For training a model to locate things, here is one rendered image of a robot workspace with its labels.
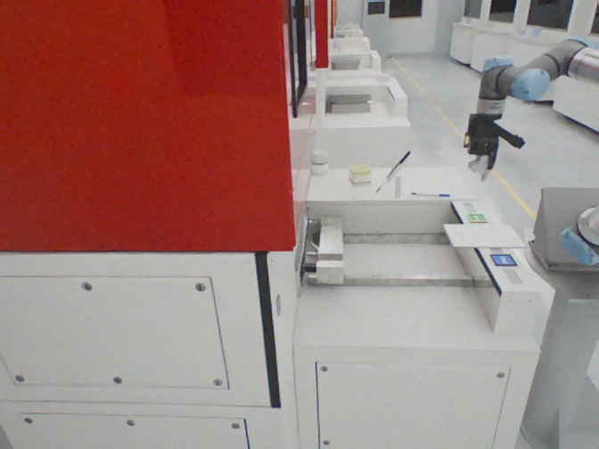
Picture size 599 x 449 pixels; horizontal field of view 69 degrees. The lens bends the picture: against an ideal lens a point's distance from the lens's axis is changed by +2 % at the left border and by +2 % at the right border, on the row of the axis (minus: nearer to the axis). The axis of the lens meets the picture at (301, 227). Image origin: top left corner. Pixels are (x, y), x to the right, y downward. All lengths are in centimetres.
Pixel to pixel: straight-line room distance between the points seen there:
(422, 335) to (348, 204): 61
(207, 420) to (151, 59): 79
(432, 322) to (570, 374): 76
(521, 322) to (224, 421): 78
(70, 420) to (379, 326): 80
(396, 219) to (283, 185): 98
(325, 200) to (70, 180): 99
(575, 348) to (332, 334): 94
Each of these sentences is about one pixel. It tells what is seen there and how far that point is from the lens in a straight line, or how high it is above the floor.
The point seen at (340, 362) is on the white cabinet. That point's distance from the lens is 122.
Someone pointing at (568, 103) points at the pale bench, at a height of 23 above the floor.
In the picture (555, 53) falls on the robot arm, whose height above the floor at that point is 147.
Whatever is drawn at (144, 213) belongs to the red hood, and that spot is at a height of 130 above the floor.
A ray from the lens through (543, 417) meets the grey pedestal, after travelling 208.
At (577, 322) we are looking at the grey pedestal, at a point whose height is 61.
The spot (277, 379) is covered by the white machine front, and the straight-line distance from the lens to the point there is 98.
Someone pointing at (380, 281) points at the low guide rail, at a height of 84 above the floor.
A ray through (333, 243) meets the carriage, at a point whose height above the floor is 88.
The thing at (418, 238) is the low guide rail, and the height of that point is 84.
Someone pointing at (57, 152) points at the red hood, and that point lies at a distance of 84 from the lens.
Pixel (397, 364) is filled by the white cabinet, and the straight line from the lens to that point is 123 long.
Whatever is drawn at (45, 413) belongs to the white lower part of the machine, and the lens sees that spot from 128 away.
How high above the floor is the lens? 162
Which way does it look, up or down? 28 degrees down
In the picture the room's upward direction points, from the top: 3 degrees counter-clockwise
